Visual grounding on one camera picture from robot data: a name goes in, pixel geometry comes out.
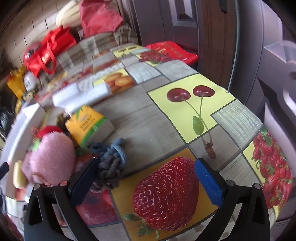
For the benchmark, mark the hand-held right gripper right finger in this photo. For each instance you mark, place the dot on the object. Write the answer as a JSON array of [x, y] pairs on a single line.
[[208, 183]]

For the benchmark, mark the white foam block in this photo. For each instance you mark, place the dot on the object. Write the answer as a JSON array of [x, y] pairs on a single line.
[[92, 96], [66, 95]]

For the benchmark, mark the grey panel door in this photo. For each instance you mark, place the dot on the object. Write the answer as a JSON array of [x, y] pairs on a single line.
[[159, 20]]

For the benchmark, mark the fruit print tablecloth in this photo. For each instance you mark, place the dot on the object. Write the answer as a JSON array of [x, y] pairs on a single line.
[[148, 125]]

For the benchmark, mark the brown wooden door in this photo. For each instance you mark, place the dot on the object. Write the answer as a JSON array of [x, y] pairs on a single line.
[[217, 34]]

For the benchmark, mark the plaid cloth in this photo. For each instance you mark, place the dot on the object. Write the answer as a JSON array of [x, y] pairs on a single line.
[[104, 40]]

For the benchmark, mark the white helmet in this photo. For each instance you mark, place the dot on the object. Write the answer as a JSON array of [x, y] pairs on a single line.
[[30, 81]]

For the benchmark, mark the black plastic bag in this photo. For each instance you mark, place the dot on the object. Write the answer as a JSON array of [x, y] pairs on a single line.
[[5, 119]]

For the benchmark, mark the yellow tissue pack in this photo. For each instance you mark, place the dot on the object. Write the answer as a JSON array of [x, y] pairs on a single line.
[[90, 125]]

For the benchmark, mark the cream ribbed cloth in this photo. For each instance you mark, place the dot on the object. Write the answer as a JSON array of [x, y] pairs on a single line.
[[67, 14]]

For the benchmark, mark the white cardboard box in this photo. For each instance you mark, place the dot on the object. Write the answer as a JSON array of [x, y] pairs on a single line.
[[25, 118]]

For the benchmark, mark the red tote bag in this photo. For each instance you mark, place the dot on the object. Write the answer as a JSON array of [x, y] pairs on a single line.
[[55, 44]]

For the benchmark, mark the red cloth bag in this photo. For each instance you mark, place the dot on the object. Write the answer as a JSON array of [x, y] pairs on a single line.
[[99, 18]]

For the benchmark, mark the pink plush strawberry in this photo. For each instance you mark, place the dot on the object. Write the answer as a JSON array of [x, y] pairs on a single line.
[[53, 157]]

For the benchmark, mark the pale yellow plush toy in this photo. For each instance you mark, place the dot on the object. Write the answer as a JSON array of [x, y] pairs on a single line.
[[19, 175]]

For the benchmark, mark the red bag on chair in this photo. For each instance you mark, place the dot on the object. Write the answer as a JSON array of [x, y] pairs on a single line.
[[171, 52]]

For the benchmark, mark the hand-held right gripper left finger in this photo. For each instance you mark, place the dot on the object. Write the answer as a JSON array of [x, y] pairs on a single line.
[[84, 178]]

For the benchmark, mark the red plush apple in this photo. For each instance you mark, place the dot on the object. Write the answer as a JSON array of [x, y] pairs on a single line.
[[49, 130]]

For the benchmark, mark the yellow plastic bag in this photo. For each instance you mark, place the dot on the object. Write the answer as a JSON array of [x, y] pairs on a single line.
[[16, 83]]

